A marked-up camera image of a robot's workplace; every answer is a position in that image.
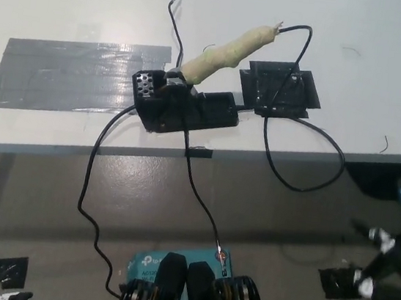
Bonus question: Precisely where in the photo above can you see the thin black wire with tip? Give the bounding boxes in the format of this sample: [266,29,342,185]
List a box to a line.
[158,0,192,73]

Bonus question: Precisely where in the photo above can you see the black robot torso blocks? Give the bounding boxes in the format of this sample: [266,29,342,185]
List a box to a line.
[114,246,281,300]

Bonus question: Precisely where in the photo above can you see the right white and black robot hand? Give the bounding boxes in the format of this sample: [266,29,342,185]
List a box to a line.
[339,218,401,300]

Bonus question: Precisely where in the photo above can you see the black floor tape with glossy wrinkles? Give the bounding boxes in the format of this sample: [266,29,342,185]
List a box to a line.
[0,252,30,298]

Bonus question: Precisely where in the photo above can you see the straight black wire scrap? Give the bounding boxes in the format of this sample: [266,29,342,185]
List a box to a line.
[379,135,391,156]

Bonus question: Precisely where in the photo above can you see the grey duct tape patch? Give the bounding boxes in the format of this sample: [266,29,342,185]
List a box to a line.
[0,23,174,131]

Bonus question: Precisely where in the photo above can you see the thick black power cable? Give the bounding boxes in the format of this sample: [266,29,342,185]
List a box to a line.
[66,100,147,299]

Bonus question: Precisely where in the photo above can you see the soldering iron with green-taped handle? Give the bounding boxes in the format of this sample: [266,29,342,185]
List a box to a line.
[177,7,287,96]

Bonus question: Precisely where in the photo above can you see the black cable with brass connector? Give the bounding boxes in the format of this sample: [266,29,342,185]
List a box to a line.
[161,116,247,277]

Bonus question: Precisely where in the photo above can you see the black tape patch on plate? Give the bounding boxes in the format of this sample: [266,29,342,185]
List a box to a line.
[234,54,327,124]

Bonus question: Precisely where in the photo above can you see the long curved wire scrap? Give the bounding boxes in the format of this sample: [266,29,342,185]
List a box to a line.
[340,46,362,62]

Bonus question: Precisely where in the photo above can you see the teal tp-link router box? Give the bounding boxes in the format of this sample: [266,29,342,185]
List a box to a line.
[125,235,236,296]

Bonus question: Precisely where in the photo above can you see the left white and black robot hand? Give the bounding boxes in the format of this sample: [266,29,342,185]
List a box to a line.
[0,286,34,300]

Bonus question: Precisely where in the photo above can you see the black floor tape under leg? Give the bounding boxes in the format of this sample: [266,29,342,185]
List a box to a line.
[314,261,401,300]

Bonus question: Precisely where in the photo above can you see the small black tape strip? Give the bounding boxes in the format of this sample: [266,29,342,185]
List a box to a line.
[183,146,214,161]

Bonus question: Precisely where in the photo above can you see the black soldering iron cord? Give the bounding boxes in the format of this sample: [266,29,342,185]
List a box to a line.
[224,17,364,197]

